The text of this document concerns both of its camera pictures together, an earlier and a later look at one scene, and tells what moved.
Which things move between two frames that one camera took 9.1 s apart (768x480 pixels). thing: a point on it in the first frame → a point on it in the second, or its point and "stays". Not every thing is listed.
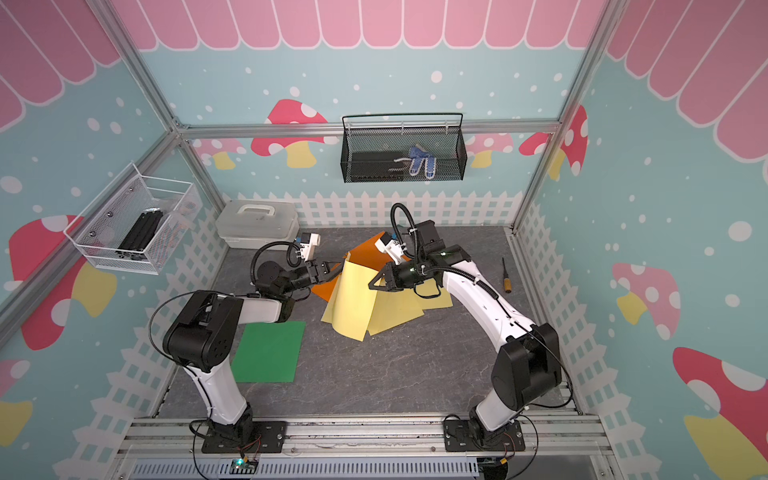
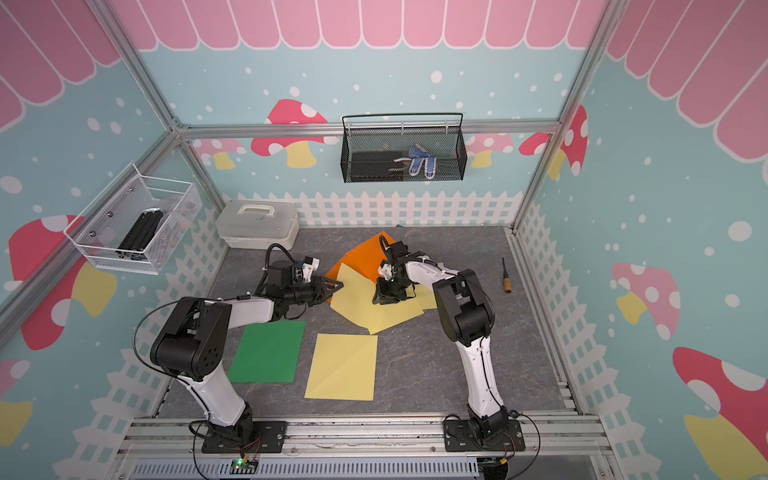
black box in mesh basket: x=378 y=166 stays
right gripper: x=390 y=274 → x=382 y=296
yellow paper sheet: x=441 y=297 stays
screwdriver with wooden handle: x=506 y=281 stays
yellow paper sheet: x=350 y=307 → x=344 y=367
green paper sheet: x=267 y=352 stays
